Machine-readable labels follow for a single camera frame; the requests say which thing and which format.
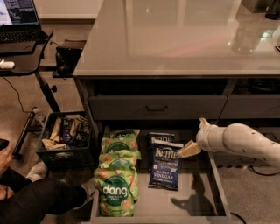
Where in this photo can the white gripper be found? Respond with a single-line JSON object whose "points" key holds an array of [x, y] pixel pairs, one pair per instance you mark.
{"points": [[203, 137]]}

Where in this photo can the dark crate of snacks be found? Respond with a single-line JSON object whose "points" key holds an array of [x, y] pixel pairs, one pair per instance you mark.
{"points": [[65, 141]]}

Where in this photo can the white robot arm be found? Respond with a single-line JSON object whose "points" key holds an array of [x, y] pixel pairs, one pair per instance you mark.
{"points": [[236, 138]]}

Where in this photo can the open middle drawer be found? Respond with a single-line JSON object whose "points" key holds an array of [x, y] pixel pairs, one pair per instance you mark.
{"points": [[199, 199]]}

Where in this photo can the black laptop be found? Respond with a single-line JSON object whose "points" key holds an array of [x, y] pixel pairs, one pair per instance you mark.
{"points": [[19, 27]]}

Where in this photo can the white sneaker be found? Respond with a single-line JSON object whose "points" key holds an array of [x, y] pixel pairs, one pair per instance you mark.
{"points": [[37, 172]]}

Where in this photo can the green dang chip bag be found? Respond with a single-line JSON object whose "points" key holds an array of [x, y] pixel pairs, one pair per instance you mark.
{"points": [[118, 144], [125, 133], [118, 159], [118, 191]]}

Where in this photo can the blue kettle chip bag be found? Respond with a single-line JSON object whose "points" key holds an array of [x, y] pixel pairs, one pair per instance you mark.
{"points": [[167, 137], [165, 164]]}

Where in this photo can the grey sneaker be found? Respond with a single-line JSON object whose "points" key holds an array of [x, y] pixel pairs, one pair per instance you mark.
{"points": [[87, 191]]}

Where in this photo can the front green Dang chip bag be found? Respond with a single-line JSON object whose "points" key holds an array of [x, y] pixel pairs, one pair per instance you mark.
{"points": [[118, 191]]}

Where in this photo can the person's hand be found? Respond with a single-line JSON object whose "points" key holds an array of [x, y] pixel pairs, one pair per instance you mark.
{"points": [[5, 158]]}

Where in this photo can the grey counter cabinet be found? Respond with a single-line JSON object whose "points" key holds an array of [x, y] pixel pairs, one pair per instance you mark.
{"points": [[188, 47]]}

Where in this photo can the grey top drawer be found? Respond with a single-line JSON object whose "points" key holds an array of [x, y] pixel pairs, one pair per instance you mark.
{"points": [[156, 107]]}

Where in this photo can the white computer mouse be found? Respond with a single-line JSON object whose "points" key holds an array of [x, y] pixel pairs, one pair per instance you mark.
{"points": [[6, 65]]}

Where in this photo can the rear green Dang chip bag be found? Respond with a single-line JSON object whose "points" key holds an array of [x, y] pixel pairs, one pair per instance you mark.
{"points": [[125, 133]]}

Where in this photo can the black standing desk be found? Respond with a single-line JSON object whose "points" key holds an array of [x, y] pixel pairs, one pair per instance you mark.
{"points": [[27, 65]]}

